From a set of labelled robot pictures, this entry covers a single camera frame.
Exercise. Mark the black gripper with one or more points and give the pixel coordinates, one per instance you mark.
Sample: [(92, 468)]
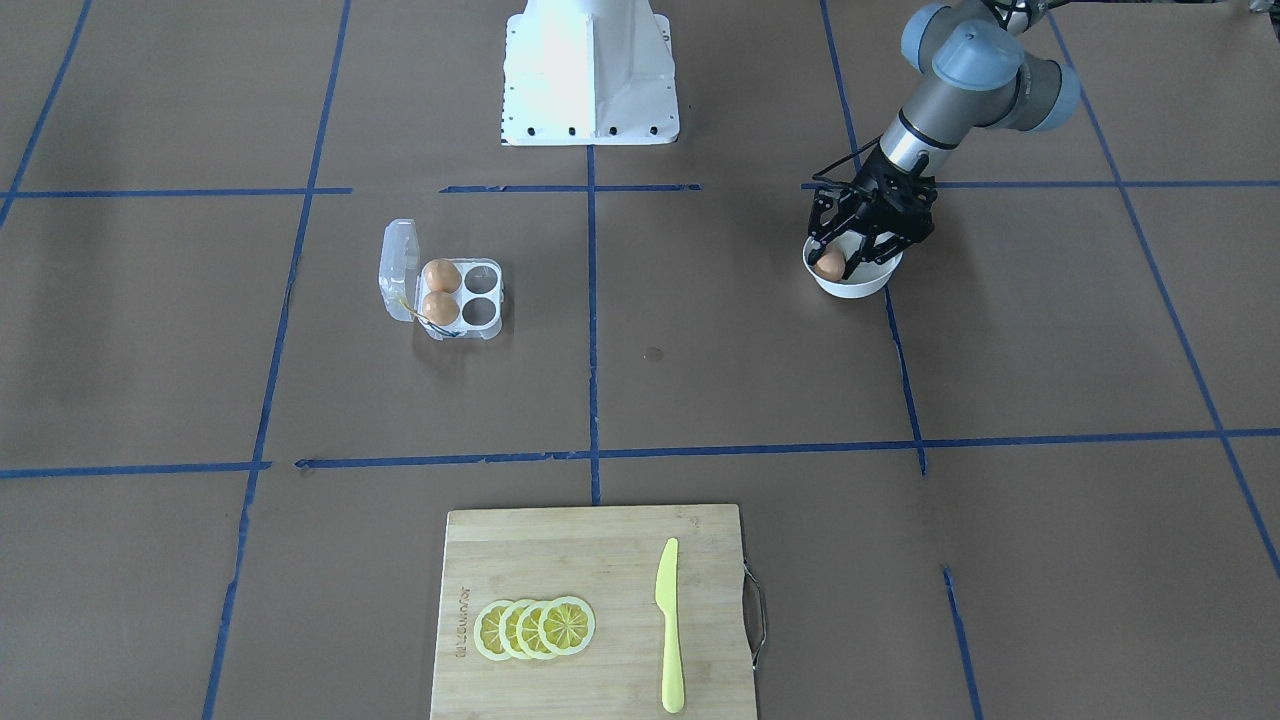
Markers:
[(893, 192)]

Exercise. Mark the brown egg from bowl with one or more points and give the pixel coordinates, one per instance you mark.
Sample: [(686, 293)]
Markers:
[(831, 265)]

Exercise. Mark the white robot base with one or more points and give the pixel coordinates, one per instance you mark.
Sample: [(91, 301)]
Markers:
[(589, 73)]

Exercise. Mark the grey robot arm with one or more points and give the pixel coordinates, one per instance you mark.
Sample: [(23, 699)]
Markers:
[(974, 73)]

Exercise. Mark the clear plastic egg box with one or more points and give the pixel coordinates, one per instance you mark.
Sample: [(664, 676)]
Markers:
[(480, 297)]

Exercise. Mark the brown egg far slot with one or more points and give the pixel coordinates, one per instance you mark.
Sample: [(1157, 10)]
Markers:
[(442, 275)]

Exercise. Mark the brown egg slot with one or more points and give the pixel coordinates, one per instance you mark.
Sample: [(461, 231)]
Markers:
[(442, 275), (440, 308)]

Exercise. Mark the brown egg near slot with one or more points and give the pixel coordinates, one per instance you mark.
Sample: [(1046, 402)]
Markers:
[(440, 308)]

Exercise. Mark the white round bowl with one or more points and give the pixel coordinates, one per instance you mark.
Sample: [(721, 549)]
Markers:
[(868, 277)]

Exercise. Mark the brown paper table cover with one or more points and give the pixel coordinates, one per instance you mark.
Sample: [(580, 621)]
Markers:
[(1035, 477)]

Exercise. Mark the yellow plastic knife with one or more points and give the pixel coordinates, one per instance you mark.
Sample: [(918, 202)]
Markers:
[(672, 686)]

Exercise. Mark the wooden cutting board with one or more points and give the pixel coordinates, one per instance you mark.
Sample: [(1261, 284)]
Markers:
[(627, 612)]

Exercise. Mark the lemon slice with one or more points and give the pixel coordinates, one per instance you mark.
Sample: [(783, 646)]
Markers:
[(509, 630), (569, 625), (528, 631), (489, 631)]

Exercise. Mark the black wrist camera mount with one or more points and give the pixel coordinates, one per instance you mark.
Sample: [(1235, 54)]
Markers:
[(831, 195)]

